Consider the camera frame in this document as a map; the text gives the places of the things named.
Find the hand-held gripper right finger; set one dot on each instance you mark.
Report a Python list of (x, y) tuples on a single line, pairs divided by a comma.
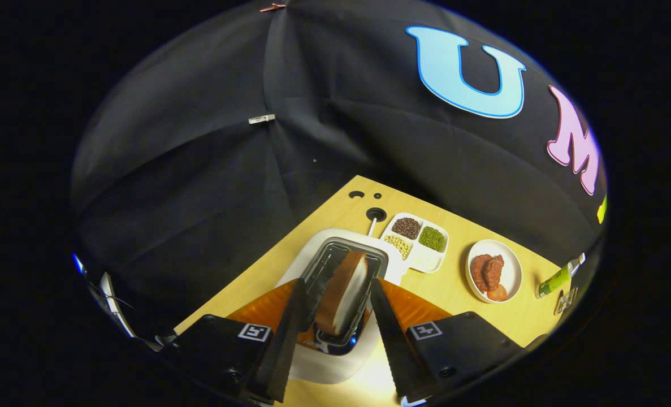
[(394, 345)]

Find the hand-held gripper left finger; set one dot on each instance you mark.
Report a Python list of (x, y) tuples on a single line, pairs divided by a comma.
[(287, 339)]

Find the toast bread slice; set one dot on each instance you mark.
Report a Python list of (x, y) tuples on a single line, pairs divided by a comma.
[(341, 294)]

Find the white toaster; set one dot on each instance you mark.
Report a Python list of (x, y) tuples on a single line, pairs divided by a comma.
[(324, 367)]

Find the white divided tray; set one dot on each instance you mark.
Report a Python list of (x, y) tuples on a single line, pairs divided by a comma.
[(425, 260)]

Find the pile of yellow soybeans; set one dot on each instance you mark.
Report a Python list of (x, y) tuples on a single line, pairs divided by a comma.
[(398, 246)]

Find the pile of green beans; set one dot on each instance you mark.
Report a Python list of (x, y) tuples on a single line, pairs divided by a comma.
[(432, 238)]

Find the orange round food slice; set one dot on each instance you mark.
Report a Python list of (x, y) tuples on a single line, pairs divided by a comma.
[(497, 293)]

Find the brown meat patty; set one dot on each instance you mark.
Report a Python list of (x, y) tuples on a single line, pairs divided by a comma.
[(486, 271)]

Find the pile of brown beans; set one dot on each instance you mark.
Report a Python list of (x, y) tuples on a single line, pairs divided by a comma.
[(406, 227)]

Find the white oval plate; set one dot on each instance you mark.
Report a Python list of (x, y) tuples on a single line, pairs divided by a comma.
[(513, 271)]

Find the green label plastic bottle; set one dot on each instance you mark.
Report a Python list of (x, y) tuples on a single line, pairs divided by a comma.
[(555, 280)]

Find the black backdrop cloth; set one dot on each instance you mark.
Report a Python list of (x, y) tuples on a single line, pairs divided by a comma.
[(199, 169)]

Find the silver cloth clip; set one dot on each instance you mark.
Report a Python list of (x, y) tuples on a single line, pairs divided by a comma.
[(262, 118)]

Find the red cloth clip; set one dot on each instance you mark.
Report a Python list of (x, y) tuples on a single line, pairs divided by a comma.
[(272, 7)]

